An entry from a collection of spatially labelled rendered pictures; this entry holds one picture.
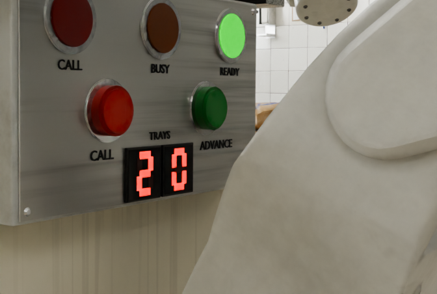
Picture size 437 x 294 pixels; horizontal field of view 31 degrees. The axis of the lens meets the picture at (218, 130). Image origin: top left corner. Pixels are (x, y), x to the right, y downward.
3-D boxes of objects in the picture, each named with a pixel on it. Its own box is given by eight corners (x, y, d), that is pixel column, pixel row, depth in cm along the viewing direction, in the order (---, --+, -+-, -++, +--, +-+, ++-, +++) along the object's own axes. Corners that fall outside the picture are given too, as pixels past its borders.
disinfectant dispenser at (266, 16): (276, 38, 524) (276, -7, 522) (259, 36, 509) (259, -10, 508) (264, 38, 530) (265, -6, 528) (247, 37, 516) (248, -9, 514)
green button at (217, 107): (185, 130, 54) (185, 86, 53) (210, 128, 56) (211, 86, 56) (203, 131, 53) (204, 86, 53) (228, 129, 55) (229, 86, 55)
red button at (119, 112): (80, 136, 45) (80, 84, 45) (116, 134, 48) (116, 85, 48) (101, 137, 44) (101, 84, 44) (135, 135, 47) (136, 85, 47)
